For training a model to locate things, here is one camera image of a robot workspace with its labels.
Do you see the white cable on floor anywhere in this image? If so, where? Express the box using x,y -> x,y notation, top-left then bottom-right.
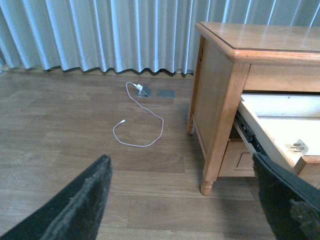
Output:
112,81 -> 165,148

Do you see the wooden drawer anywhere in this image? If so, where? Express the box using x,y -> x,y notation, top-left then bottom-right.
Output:
218,140 -> 255,177
235,93 -> 320,188

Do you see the white plug in socket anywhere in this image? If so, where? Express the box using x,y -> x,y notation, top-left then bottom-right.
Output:
133,84 -> 143,91

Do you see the light wooden nightstand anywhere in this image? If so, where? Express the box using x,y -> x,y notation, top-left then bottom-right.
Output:
187,22 -> 320,196

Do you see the open floor socket box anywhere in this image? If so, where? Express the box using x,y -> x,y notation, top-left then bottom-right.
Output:
135,85 -> 153,98

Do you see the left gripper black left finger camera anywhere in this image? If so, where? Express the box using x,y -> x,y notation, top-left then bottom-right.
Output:
0,155 -> 113,240

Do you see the light blue-grey curtain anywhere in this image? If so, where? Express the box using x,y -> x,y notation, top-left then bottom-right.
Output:
0,0 -> 320,74

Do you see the closed floor socket cover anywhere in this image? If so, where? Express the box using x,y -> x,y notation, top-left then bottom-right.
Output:
157,89 -> 176,99

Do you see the white charger adapter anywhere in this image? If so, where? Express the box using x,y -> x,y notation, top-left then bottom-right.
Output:
286,139 -> 309,155

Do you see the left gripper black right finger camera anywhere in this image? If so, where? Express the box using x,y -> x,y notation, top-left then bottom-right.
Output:
252,152 -> 320,240

